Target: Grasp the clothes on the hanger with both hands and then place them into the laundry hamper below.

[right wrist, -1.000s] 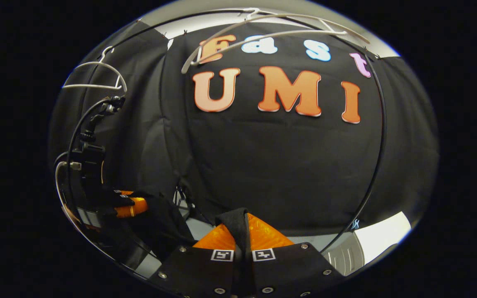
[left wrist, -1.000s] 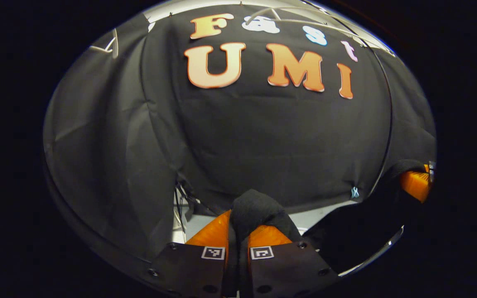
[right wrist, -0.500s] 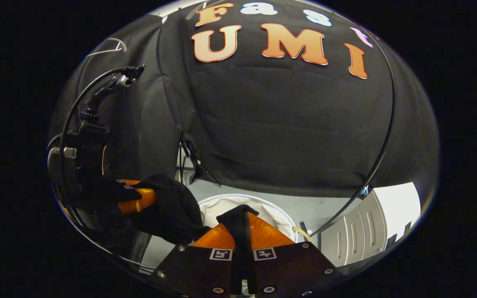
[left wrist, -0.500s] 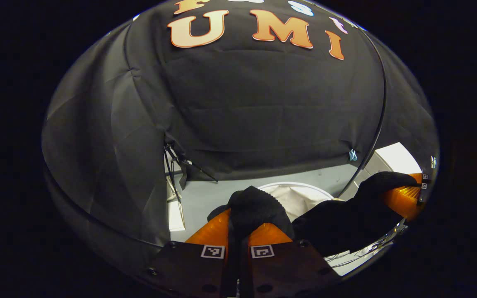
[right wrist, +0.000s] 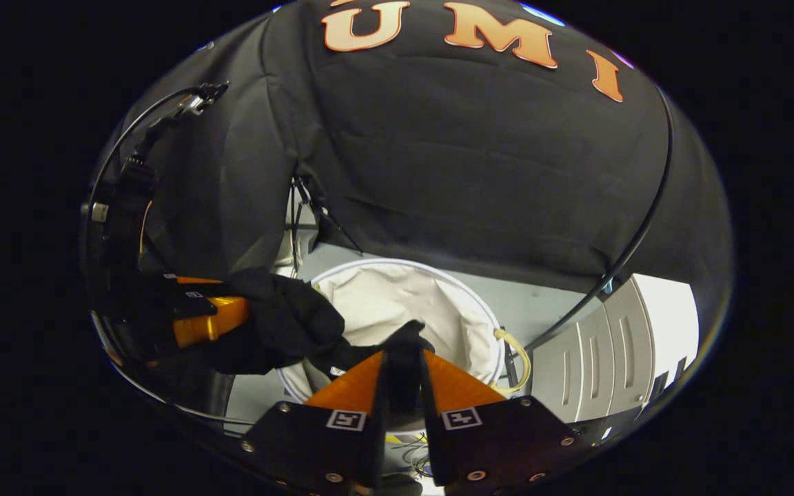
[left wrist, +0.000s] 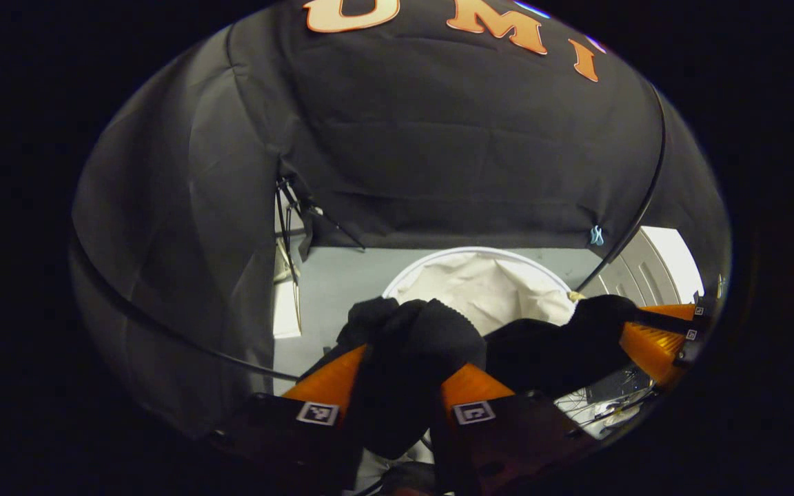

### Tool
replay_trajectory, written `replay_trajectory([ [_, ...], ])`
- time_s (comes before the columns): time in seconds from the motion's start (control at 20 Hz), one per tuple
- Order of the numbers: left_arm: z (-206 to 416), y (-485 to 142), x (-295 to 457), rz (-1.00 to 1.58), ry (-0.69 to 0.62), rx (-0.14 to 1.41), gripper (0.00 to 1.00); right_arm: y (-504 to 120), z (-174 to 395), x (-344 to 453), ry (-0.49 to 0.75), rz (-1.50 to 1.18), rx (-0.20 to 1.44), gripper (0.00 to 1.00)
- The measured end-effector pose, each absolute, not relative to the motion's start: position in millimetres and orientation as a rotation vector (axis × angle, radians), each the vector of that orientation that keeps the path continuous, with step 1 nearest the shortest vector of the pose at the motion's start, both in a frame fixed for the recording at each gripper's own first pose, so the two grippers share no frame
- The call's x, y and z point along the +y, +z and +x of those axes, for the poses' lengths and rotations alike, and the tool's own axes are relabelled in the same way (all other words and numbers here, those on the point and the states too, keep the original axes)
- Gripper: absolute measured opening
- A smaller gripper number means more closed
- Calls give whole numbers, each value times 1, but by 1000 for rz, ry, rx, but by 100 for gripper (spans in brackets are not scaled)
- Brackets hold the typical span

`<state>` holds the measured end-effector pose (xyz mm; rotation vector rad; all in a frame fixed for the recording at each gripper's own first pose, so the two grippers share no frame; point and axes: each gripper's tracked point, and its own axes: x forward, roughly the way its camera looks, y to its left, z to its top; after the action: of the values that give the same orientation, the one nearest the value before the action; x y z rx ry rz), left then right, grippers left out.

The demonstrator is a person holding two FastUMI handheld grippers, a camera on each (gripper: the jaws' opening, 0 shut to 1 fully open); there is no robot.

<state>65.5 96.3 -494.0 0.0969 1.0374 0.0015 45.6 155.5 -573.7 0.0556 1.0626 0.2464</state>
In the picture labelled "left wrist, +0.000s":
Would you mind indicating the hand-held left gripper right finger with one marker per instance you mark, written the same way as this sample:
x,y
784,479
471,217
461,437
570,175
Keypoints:
x,y
507,441

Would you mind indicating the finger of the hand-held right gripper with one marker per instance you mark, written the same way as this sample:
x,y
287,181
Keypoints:
x,y
655,351
673,312

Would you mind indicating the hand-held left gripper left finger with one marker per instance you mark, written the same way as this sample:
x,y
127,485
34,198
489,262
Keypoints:
x,y
280,427

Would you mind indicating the black jacket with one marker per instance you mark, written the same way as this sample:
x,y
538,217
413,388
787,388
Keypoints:
x,y
411,372

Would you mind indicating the white laundry hamper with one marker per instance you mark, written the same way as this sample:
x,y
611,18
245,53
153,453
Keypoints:
x,y
486,289

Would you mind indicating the white ribbed panel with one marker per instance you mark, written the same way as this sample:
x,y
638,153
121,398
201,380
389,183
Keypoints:
x,y
635,272

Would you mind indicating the blue clip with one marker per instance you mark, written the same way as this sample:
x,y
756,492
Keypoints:
x,y
597,236

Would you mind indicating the white board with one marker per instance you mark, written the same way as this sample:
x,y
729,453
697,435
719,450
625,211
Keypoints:
x,y
287,313

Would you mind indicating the black tripod stand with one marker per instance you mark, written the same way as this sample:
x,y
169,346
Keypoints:
x,y
290,200

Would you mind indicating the black backdrop cloth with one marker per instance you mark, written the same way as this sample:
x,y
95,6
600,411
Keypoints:
x,y
438,151

